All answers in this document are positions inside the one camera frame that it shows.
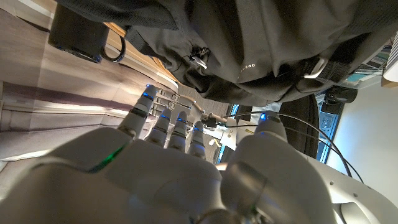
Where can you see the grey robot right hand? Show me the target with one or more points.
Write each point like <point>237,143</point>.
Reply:
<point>155,186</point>

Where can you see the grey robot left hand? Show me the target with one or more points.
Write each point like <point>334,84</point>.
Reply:
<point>183,102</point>

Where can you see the black backpack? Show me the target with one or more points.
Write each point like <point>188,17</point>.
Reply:
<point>248,40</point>

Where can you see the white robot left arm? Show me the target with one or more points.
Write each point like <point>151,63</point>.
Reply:
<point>357,193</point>

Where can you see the black mug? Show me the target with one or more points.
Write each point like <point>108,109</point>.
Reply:
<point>77,34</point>

